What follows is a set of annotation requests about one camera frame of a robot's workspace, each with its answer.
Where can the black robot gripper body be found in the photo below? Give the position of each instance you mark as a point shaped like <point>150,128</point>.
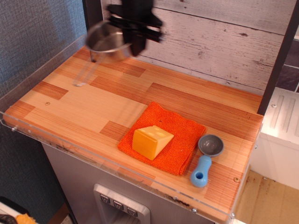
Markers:
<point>137,15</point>

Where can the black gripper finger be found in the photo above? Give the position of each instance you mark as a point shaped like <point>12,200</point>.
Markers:
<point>138,43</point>
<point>127,35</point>

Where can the small steel pot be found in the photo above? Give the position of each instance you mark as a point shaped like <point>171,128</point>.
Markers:
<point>106,45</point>

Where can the yellow toy cheese wedge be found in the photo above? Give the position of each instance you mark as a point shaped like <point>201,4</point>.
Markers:
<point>150,141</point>

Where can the orange knitted cloth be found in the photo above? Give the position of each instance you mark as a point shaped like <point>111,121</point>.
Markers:
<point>177,154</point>

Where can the blue grey toy scoop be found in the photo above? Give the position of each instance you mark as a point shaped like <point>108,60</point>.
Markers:
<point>210,146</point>

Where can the grey toy fridge cabinet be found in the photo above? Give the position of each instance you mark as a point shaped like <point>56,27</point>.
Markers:
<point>100,195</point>

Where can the clear acrylic table guard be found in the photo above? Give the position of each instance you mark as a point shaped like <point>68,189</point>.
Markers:
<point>91,120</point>

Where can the white toy sink unit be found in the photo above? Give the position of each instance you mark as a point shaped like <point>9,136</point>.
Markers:
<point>276,151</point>

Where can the orange black object bottom left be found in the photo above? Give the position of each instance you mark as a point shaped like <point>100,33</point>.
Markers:
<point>19,219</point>

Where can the left dark frame post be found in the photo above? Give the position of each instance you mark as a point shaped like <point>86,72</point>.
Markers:
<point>94,23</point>

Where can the dark frame post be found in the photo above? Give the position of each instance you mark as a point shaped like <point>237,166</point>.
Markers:
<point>94,23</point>
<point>280,60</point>

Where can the right dark frame post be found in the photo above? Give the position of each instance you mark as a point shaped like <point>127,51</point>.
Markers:
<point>280,60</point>

